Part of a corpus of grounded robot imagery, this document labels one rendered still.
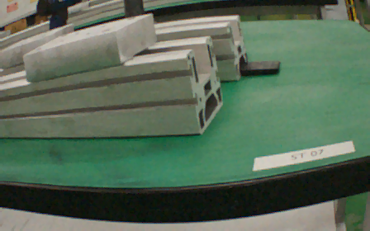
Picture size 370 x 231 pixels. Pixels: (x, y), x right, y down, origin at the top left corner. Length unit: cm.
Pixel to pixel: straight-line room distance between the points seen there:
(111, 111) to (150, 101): 5
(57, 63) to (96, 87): 6
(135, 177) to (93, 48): 16
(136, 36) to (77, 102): 10
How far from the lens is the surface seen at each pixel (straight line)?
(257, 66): 72
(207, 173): 43
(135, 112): 53
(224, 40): 68
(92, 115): 56
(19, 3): 421
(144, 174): 45
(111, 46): 52
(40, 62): 58
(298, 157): 42
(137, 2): 94
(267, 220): 136
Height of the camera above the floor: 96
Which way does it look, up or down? 17 degrees down
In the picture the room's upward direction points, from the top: 11 degrees counter-clockwise
